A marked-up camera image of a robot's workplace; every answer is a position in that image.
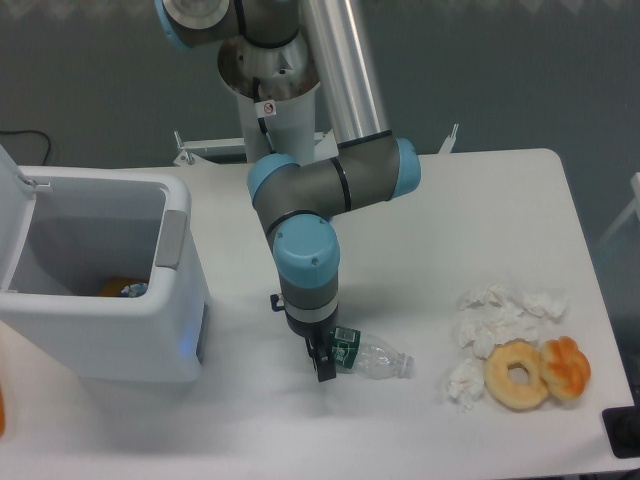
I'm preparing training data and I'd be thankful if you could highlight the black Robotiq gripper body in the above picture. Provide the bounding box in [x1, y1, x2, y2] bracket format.
[286, 312, 338, 339]

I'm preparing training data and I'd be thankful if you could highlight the crushed clear plastic bottle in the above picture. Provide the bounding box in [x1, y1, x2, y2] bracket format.
[330, 326, 415, 380]

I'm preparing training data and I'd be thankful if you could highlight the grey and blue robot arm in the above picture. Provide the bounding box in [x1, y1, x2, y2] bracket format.
[156, 1, 421, 381]

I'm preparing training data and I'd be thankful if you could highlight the small crumpled white tissue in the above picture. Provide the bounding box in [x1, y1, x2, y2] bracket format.
[445, 358, 485, 412]

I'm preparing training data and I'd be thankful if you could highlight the large crumpled white tissue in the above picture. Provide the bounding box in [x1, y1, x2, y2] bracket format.
[454, 283, 570, 359]

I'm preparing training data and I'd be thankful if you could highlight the crumpled wrapper inside bin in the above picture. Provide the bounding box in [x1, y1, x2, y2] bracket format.
[118, 282, 148, 298]

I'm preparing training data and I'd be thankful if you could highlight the orange trash inside bin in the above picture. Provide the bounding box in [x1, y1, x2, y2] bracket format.
[97, 277, 147, 297]

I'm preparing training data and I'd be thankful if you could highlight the orange glazed bread roll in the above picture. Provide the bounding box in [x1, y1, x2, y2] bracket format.
[539, 336, 591, 401]

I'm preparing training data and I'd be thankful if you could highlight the white trash bin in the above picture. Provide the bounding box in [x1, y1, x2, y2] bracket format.
[1, 167, 209, 382]

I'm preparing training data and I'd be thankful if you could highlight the black device at table edge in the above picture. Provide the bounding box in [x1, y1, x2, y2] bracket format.
[602, 406, 639, 459]

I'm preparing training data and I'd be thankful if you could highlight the white trash bin lid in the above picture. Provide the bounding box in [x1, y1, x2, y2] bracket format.
[0, 147, 51, 291]

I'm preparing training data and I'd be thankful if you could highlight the orange object at left edge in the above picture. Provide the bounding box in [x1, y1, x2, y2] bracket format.
[0, 386, 6, 438]

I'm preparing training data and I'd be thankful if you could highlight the ring doughnut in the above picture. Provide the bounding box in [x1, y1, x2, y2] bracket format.
[483, 341, 549, 411]

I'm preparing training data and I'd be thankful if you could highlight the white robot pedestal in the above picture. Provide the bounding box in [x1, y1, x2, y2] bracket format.
[218, 33, 320, 165]

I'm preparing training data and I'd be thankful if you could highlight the white frame at right edge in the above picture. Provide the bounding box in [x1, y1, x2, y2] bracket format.
[596, 172, 639, 259]

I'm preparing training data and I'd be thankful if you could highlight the black cable on floor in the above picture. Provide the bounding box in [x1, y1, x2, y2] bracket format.
[0, 129, 52, 166]

